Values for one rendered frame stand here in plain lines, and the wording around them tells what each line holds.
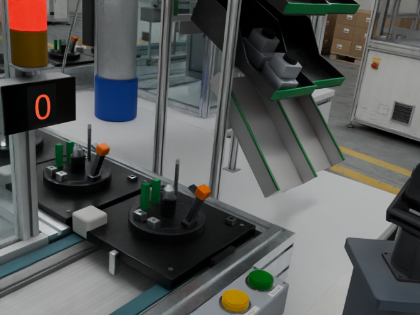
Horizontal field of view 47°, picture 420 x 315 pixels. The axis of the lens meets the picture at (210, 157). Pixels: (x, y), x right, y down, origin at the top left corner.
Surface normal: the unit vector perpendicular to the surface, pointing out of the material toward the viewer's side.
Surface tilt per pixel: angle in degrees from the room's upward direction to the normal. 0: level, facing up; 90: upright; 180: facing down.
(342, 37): 90
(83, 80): 90
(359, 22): 90
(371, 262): 0
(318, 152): 45
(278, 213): 0
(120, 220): 0
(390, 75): 90
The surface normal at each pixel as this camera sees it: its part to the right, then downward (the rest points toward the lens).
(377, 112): -0.70, 0.20
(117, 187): 0.09, -0.92
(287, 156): 0.54, -0.42
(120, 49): 0.27, 0.38
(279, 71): -0.83, 0.05
